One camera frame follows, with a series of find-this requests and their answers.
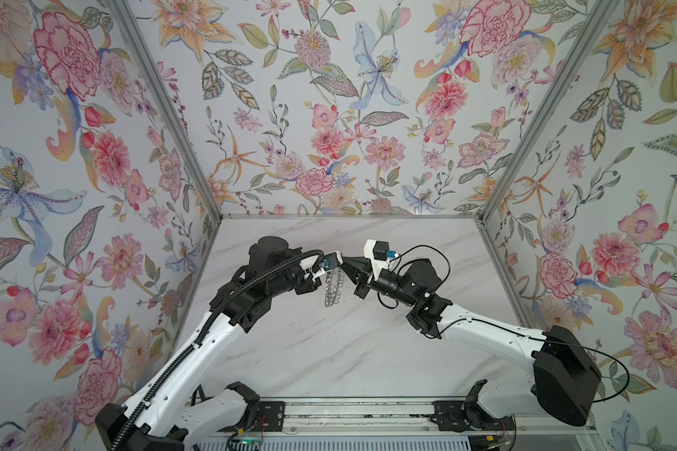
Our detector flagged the right aluminium corner post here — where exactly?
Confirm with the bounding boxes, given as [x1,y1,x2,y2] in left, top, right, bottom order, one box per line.
[476,0,616,226]

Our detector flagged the aluminium corner post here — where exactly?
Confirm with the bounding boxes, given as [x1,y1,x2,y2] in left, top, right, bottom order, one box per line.
[476,0,616,226]
[106,0,222,224]

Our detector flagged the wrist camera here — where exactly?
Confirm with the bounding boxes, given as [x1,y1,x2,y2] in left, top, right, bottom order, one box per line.
[310,252,343,279]
[364,240,401,280]

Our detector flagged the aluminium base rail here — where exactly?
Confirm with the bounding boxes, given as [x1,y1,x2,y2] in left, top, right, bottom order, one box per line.
[196,397,603,450]

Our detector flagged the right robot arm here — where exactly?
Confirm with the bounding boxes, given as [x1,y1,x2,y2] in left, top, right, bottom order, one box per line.
[340,257,601,427]

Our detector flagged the left aluminium corner post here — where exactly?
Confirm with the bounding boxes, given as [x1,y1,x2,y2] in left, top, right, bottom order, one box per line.
[106,0,222,224]

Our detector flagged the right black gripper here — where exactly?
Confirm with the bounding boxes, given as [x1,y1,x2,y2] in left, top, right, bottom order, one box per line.
[338,259,419,313]

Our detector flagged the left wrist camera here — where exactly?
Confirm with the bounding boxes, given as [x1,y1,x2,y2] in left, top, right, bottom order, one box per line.
[310,252,343,279]

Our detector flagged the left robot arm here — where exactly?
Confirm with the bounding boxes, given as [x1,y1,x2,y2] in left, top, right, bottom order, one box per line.
[96,237,343,450]

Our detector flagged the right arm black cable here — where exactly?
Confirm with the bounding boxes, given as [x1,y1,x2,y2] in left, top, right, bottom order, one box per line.
[376,244,632,405]

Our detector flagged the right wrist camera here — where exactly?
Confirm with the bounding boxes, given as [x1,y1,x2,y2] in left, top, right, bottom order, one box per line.
[364,240,401,280]

